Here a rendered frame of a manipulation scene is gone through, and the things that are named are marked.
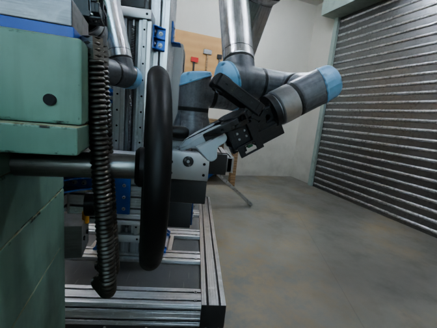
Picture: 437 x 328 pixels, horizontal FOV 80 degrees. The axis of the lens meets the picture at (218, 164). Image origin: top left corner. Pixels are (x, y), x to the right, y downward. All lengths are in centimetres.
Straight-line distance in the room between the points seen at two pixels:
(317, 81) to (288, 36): 395
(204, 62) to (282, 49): 127
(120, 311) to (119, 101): 76
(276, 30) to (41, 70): 420
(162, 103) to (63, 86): 11
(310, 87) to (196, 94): 49
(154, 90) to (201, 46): 360
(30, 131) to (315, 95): 48
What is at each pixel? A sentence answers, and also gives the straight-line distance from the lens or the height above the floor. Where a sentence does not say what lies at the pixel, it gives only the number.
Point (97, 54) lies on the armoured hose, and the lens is 36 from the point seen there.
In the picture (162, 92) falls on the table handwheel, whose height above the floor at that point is 91.
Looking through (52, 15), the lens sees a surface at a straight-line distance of 35.
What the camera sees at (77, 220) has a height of 62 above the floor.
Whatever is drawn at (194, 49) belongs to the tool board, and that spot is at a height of 174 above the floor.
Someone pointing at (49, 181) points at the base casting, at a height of 75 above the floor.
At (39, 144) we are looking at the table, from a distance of 32.
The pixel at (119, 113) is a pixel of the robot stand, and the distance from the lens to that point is 111.
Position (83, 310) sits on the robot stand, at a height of 19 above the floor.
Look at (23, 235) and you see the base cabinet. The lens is 48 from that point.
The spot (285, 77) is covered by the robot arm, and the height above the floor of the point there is 100.
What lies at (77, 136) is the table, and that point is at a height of 86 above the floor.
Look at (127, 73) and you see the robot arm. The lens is 88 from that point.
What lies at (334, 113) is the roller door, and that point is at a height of 108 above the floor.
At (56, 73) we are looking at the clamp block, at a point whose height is 92.
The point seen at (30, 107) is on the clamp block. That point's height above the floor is 89.
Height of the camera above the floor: 90
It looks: 10 degrees down
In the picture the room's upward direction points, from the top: 6 degrees clockwise
